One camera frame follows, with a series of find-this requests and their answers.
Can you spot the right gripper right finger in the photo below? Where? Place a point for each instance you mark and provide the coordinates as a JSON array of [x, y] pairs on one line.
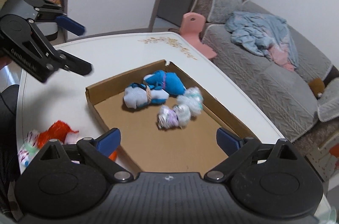
[[239, 151]]

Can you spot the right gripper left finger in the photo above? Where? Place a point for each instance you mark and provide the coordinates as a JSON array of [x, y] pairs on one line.
[[96, 154]]

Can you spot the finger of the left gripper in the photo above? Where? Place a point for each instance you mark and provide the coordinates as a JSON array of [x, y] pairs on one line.
[[70, 25], [74, 64]]

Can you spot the orange sock bundle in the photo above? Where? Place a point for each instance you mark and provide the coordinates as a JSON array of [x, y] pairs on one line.
[[63, 132]]

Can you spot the white pink green sock bundle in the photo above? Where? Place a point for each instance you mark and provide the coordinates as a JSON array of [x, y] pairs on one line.
[[29, 148]]

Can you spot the light blue sock bundle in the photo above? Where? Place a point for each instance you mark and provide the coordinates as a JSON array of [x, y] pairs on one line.
[[140, 95]]

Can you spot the white purple sock bundle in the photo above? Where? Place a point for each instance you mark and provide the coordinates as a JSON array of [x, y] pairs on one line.
[[177, 117]]

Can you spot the brown cardboard box tray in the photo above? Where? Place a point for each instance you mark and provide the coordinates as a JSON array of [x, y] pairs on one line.
[[146, 148]]

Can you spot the white teal fuzzy sock bundle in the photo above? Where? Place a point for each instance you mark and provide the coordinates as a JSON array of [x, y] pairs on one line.
[[192, 97]]

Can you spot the grey quilted sofa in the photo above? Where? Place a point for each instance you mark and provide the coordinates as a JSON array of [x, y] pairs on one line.
[[284, 96]]

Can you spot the brown plush toy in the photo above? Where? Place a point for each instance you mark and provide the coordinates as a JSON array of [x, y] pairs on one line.
[[317, 87]]

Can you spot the light blue crumpled blanket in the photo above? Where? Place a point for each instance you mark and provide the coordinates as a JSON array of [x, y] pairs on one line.
[[264, 35]]

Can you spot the pink plastic chair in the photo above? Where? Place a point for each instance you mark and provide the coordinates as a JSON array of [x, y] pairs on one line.
[[191, 27]]

